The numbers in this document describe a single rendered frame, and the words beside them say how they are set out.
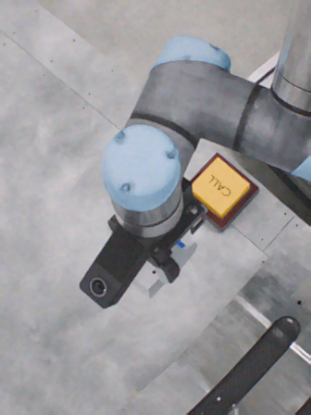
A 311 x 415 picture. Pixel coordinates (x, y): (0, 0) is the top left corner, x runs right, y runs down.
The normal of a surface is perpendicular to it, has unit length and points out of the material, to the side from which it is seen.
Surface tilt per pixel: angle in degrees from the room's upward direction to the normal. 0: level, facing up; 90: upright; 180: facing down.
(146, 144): 0
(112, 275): 32
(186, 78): 0
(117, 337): 0
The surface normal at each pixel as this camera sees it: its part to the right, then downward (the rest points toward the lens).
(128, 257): -0.41, 0.13
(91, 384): -0.05, -0.29
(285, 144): -0.33, 0.48
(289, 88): -0.70, 0.28
